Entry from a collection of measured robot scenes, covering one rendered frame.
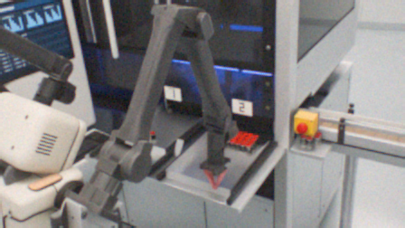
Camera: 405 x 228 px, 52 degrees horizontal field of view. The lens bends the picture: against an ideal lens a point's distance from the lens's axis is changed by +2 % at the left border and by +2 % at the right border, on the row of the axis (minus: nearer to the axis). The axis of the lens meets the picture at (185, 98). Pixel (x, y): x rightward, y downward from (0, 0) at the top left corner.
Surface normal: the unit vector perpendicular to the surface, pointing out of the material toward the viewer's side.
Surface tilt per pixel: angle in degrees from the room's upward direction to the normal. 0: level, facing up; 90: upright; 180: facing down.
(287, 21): 90
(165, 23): 56
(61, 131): 90
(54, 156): 90
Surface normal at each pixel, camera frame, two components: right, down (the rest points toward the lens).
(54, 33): 0.76, 0.22
